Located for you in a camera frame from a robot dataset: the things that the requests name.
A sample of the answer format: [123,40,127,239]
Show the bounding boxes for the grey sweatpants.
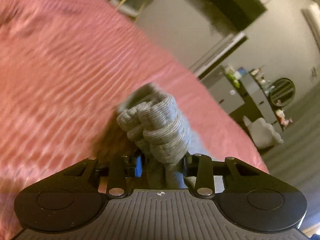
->
[115,82,216,190]

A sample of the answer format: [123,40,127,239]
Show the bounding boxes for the grey bedside cabinet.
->
[201,66,245,114]

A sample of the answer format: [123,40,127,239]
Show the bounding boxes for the grey dresser desk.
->
[240,73,286,133]

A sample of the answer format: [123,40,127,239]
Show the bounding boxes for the round black mirror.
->
[268,77,296,107]

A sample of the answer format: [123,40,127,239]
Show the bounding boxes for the pink ribbed bedspread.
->
[1,0,267,239]

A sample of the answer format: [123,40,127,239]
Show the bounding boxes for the white door frame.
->
[189,31,248,79]

